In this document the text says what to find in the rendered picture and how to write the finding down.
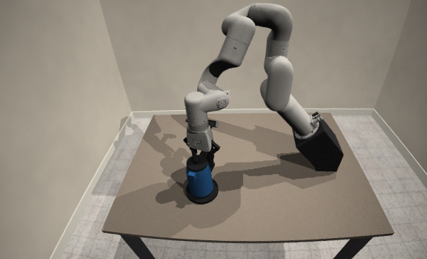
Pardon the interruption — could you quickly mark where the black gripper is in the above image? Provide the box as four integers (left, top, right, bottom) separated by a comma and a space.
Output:
183, 125, 220, 162

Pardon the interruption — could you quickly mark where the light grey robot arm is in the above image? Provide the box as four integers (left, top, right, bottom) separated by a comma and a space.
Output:
184, 3, 323, 140

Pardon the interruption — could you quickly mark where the black round disk with center stud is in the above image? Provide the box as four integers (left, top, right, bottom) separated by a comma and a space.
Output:
185, 179, 219, 204

